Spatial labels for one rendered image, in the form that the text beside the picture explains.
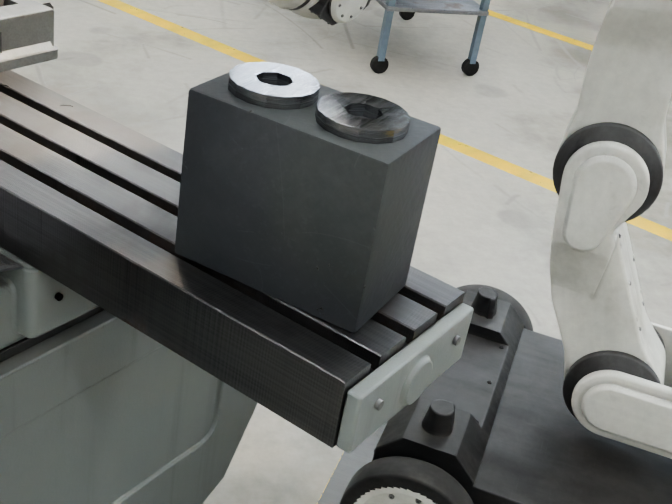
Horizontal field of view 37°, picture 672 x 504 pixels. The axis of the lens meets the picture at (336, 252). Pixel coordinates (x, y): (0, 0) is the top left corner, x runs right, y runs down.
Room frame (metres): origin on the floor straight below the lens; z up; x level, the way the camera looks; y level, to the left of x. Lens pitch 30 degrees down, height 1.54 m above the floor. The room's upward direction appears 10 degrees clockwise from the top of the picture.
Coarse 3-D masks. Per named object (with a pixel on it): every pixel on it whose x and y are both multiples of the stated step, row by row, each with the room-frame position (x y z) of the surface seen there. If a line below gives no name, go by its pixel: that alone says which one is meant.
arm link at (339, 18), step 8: (336, 0) 1.39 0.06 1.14; (344, 0) 1.41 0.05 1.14; (352, 0) 1.42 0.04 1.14; (360, 0) 1.43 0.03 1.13; (368, 0) 1.46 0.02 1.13; (336, 8) 1.40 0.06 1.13; (344, 8) 1.41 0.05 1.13; (352, 8) 1.43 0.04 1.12; (360, 8) 1.44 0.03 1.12; (336, 16) 1.40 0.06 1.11; (344, 16) 1.42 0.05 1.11; (352, 16) 1.43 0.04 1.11
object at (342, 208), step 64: (256, 64) 0.96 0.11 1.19; (192, 128) 0.90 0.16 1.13; (256, 128) 0.87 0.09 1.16; (320, 128) 0.86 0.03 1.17; (384, 128) 0.86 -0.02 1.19; (192, 192) 0.90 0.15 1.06; (256, 192) 0.87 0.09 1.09; (320, 192) 0.84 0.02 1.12; (384, 192) 0.82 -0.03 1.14; (192, 256) 0.89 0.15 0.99; (256, 256) 0.86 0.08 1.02; (320, 256) 0.83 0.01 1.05; (384, 256) 0.85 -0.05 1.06
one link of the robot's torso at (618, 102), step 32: (640, 0) 1.24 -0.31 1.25; (608, 32) 1.26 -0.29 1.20; (640, 32) 1.25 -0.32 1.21; (608, 64) 1.27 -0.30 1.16; (640, 64) 1.26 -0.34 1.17; (608, 96) 1.27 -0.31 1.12; (640, 96) 1.26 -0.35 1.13; (576, 128) 1.27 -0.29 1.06; (608, 128) 1.25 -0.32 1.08; (640, 128) 1.26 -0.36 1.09
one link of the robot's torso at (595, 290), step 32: (576, 160) 1.23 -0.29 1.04; (608, 160) 1.21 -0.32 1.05; (640, 160) 1.22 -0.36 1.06; (576, 192) 1.22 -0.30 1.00; (608, 192) 1.21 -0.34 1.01; (640, 192) 1.21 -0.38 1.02; (576, 224) 1.22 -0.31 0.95; (608, 224) 1.21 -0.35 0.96; (576, 256) 1.23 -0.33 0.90; (608, 256) 1.21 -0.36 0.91; (576, 288) 1.26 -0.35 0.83; (608, 288) 1.25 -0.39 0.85; (576, 320) 1.26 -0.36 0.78; (608, 320) 1.25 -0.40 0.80; (640, 320) 1.27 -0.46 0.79; (576, 352) 1.25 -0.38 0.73; (608, 352) 1.24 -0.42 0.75; (640, 352) 1.23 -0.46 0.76
